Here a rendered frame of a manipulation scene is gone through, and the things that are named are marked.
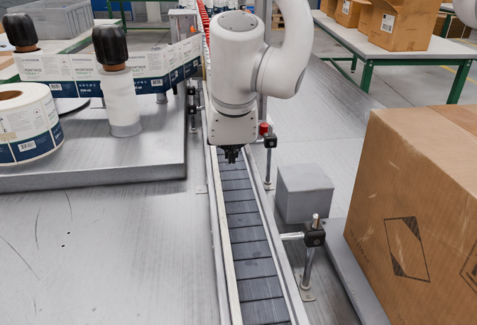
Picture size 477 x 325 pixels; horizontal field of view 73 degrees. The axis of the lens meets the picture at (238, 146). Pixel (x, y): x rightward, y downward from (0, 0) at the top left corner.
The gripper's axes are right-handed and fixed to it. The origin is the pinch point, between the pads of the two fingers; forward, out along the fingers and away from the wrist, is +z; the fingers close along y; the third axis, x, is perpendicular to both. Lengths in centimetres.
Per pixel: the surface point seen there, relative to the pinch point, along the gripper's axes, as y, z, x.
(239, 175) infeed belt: -1.9, 6.1, 2.0
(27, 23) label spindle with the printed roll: 56, -2, -55
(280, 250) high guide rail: -3.5, -12.1, 27.9
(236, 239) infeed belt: 1.5, -0.7, 20.5
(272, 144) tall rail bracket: -9.6, -0.5, -1.4
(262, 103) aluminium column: -15.0, 16.9, -34.1
